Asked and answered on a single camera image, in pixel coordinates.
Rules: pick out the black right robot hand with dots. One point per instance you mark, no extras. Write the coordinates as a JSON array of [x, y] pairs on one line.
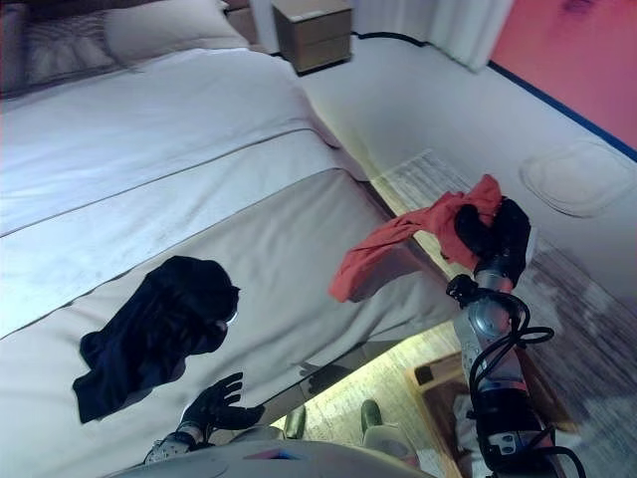
[[507, 239]]

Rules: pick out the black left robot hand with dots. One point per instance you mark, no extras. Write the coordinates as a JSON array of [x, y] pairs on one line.
[[219, 408]]

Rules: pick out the black garment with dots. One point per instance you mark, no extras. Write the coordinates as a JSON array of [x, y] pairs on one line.
[[164, 318]]

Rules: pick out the red garment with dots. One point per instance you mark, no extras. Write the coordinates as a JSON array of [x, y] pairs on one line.
[[388, 244]]

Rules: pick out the white garment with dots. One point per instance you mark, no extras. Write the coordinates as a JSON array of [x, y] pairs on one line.
[[463, 418]]

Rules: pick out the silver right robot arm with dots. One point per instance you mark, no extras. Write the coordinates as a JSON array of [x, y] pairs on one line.
[[488, 318]]

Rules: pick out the tan rectangular laundry basket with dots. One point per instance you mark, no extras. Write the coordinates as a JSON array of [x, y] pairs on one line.
[[438, 368]]

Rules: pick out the bed with beige cover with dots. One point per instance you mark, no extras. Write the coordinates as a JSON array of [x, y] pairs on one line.
[[278, 259]]

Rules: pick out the silver left robot leg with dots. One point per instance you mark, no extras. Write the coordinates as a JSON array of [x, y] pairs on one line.
[[293, 423]]

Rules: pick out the grey robot torso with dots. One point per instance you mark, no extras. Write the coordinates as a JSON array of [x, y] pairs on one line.
[[278, 460]]

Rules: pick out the white oval floor mat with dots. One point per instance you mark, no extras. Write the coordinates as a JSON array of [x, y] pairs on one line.
[[572, 179]]

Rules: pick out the white pleated curtain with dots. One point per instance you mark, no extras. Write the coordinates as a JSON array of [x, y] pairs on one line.
[[468, 30]]

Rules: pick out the white duvet with grey piping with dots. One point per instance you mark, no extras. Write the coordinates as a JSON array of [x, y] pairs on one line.
[[149, 139]]

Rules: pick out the wooden two-drawer nightstand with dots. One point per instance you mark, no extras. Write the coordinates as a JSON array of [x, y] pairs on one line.
[[313, 35]]

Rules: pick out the beige pillow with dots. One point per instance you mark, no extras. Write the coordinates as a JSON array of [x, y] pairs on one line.
[[169, 30]]

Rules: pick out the grey patterned pillow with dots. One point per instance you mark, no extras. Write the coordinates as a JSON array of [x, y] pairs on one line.
[[64, 50]]

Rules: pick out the dark wall baseboard strip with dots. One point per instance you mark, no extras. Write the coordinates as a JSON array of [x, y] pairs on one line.
[[562, 107]]

